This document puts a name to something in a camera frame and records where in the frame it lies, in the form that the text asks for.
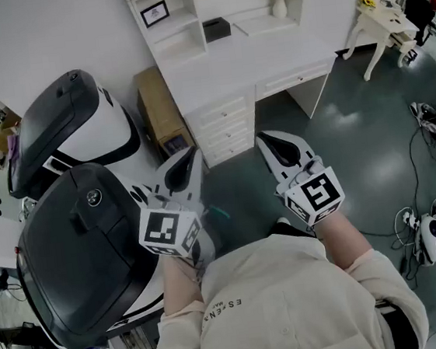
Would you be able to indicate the white and black robot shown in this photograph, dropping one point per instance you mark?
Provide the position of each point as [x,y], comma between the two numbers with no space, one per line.
[78,119]
[75,260]

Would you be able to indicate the wide white desk drawer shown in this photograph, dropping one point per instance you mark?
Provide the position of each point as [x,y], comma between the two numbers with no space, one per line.
[293,80]

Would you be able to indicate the black tissue box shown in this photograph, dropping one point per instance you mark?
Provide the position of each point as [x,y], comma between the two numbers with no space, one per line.
[216,30]

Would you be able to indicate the sunflower bunch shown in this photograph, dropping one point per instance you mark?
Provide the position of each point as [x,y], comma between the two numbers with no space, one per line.
[366,1]

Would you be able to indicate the small white desk drawer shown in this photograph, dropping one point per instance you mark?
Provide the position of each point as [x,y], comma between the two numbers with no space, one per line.
[232,148]
[222,111]
[228,130]

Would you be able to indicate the white desk with hutch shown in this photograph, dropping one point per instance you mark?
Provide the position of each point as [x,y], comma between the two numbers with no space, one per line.
[244,61]

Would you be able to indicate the white vase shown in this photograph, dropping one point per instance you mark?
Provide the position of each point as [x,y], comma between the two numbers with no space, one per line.
[279,8]

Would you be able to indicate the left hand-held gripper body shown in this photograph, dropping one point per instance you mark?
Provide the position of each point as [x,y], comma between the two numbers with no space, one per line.
[157,228]

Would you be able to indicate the person's black trousers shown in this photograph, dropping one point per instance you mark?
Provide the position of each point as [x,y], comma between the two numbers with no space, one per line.
[299,231]

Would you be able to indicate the white power strip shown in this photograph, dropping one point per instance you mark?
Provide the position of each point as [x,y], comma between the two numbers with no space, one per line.
[410,220]

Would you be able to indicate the brown wooden cabinet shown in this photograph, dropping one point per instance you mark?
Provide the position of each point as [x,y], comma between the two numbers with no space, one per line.
[156,98]

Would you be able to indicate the light wooden desk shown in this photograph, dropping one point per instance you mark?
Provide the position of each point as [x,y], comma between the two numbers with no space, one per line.
[3,124]

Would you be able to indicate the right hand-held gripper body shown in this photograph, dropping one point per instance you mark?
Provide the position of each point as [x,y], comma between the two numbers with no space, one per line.
[320,193]

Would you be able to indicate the white round floor device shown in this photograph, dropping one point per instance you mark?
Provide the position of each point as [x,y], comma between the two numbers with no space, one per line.
[430,235]

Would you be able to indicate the person's cream shirt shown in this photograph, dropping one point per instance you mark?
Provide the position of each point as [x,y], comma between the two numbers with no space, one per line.
[279,303]

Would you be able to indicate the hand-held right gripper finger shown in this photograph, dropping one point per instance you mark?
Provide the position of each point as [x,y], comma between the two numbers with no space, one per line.
[299,147]
[273,165]

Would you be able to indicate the black and white floor device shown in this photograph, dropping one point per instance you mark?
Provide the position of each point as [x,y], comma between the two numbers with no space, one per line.
[433,122]

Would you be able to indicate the person's left forearm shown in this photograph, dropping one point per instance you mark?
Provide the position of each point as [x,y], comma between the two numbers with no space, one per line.
[181,283]

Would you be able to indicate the white stool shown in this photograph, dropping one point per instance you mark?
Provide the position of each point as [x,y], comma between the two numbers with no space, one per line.
[407,52]

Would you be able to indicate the black picture frame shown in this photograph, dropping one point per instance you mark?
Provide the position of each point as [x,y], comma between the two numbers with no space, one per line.
[154,14]

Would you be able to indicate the person's right forearm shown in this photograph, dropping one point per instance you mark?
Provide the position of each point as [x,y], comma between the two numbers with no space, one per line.
[341,242]

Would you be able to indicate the white dressing table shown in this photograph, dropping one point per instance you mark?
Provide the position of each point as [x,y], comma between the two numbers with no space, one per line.
[380,22]

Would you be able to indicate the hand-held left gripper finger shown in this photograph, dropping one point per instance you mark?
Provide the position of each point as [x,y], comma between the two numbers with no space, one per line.
[198,180]
[161,176]

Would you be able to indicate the person's white shoe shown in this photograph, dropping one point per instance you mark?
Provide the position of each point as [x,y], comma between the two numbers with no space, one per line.
[283,221]

